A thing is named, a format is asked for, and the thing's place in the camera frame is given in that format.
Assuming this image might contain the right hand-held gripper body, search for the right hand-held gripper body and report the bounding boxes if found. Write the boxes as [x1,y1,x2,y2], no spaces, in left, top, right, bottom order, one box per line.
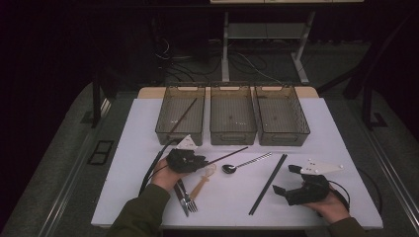
[284,158,345,207]

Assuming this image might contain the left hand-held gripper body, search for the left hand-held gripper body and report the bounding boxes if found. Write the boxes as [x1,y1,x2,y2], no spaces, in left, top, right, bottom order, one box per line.
[165,133,200,175]

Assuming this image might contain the long-handled metal spoon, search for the long-handled metal spoon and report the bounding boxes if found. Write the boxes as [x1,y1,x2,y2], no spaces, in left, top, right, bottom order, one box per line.
[221,151,274,175]

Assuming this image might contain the single black chopstick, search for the single black chopstick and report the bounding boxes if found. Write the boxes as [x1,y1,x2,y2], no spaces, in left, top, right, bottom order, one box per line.
[205,146,250,166]

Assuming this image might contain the fork with wooden handle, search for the fork with wooden handle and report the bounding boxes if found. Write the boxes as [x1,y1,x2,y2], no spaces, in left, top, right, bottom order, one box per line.
[177,179,200,214]

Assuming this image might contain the brown wooden chopstick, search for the brown wooden chopstick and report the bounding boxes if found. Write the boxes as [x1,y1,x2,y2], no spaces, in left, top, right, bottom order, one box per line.
[167,97,199,137]

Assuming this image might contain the smoky transparent plastic bin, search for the smoky transparent plastic bin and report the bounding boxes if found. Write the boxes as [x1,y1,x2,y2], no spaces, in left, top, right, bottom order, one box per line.
[154,86,207,147]
[254,85,311,147]
[209,85,258,146]

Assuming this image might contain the person's left hand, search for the person's left hand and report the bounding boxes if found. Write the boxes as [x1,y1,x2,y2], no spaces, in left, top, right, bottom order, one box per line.
[150,157,183,194]

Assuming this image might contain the person's right hand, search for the person's right hand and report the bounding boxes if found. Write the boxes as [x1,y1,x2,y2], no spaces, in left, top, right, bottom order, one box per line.
[302,192,351,225]

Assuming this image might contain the black metal stand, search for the black metal stand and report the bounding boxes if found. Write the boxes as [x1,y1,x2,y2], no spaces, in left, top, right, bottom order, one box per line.
[90,63,118,130]
[315,13,419,131]

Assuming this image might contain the thin black wire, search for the thin black wire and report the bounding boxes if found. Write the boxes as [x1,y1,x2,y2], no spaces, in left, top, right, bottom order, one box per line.
[147,165,167,182]

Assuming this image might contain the thick black cable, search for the thick black cable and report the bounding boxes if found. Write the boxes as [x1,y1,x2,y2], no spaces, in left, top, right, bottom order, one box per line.
[137,139,177,198]
[325,179,352,213]

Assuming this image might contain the thin curved black cable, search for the thin curved black cable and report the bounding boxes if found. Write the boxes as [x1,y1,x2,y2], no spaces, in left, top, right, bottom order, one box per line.
[357,167,383,215]

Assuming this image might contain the aluminium rail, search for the aluminium rail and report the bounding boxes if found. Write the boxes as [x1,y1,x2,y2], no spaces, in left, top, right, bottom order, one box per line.
[38,97,112,237]
[354,122,419,228]

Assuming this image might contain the bundle of black cables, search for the bundle of black cables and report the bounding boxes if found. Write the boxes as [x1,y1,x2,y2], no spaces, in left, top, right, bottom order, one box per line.
[152,34,223,85]

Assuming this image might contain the white cable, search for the white cable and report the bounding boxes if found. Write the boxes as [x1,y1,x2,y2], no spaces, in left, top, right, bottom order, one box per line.
[235,50,285,85]

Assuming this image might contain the grey metal frame desk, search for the grey metal frame desk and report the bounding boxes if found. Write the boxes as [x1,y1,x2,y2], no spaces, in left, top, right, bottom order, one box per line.
[209,0,365,86]

